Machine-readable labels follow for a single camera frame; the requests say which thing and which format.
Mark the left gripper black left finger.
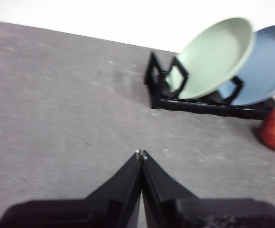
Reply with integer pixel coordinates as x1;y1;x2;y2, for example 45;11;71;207
0;149;143;228

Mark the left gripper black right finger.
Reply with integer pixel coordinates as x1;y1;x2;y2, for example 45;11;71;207
141;149;275;228

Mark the green plate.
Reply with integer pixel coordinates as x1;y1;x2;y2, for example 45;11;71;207
168;17;256;100

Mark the black plate rack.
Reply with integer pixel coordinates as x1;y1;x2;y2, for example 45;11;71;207
144;51;275;121

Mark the blue plate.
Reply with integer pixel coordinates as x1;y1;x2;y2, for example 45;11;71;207
217;24;275;106

